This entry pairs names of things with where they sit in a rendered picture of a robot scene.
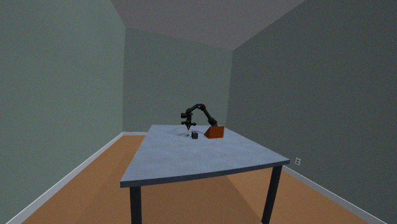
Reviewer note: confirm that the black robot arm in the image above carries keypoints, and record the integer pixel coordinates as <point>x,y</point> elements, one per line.
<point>188,114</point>

